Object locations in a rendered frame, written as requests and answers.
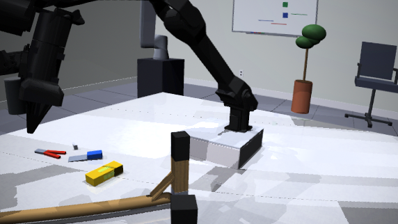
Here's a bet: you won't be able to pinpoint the blue-handled scraper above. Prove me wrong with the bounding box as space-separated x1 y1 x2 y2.
68 150 102 162

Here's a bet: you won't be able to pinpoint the red-handled pliers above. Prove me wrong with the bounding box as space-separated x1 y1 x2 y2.
35 149 66 159

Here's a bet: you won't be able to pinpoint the long scraper with wooden handle and dark grey blade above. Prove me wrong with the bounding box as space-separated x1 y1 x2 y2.
0 131 190 224

